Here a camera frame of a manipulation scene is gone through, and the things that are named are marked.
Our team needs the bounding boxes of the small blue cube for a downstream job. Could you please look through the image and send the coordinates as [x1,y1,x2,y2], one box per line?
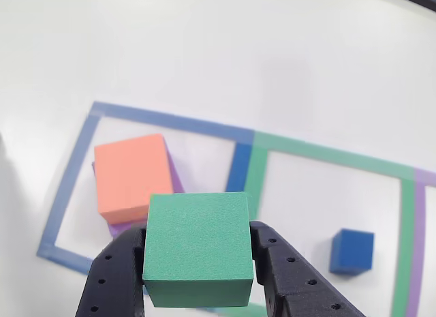
[328,228,375,276]

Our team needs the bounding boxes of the green cube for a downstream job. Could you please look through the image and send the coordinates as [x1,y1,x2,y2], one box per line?
[142,191,255,309]

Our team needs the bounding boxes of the orange cube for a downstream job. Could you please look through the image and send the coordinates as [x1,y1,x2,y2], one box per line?
[93,133,175,222]

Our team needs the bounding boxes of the large purple cube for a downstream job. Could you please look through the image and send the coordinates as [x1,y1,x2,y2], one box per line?
[91,142,187,239]

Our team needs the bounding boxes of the blue square frame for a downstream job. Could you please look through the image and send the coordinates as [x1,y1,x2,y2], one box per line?
[35,100,255,313]

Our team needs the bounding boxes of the green square frame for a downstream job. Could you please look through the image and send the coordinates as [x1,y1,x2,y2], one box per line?
[217,131,418,317]

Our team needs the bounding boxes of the purple square frame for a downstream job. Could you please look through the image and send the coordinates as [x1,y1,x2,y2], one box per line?
[405,166,436,317]

